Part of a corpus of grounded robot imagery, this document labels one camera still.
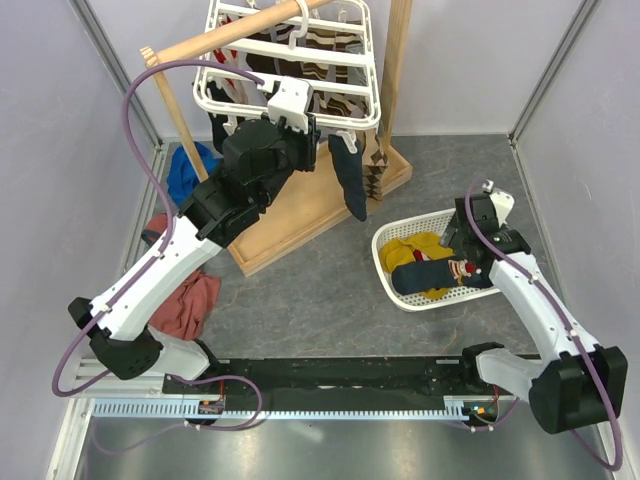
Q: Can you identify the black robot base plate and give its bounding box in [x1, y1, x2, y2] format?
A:
[162, 356, 496, 412]

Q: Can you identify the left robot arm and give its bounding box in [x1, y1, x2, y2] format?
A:
[68, 116, 320, 393]

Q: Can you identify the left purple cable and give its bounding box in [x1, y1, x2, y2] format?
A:
[51, 59, 266, 397]

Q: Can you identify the purple cable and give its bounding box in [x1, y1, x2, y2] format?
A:
[51, 59, 266, 397]
[464, 178, 624, 471]

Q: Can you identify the white plastic laundry basket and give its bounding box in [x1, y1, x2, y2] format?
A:
[370, 208, 501, 312]

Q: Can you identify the red white hanging sock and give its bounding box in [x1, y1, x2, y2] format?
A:
[212, 14, 251, 101]

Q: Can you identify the grey slotted cable duct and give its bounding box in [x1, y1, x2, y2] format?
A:
[93, 398, 469, 421]

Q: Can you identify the black hanging sock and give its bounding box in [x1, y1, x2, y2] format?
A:
[206, 81, 234, 154]

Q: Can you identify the red-brown cloth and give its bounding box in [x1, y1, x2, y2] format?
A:
[142, 213, 222, 341]

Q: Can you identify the blue cloth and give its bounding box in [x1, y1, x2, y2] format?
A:
[167, 142, 220, 207]

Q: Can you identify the navy patterned sock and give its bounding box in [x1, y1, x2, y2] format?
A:
[328, 134, 367, 222]

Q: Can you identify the white plastic clip hanger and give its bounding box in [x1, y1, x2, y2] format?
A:
[193, 1, 381, 150]

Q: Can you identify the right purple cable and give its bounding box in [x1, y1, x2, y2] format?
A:
[464, 178, 624, 471]

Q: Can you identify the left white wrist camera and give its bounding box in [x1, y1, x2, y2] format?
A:
[261, 76, 313, 134]

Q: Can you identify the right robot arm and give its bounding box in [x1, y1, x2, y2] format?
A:
[444, 193, 628, 434]

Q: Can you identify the beige brown argyle sock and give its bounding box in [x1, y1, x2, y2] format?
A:
[359, 129, 389, 209]

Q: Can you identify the brown striped hanging sock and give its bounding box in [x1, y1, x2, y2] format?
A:
[245, 24, 369, 118]

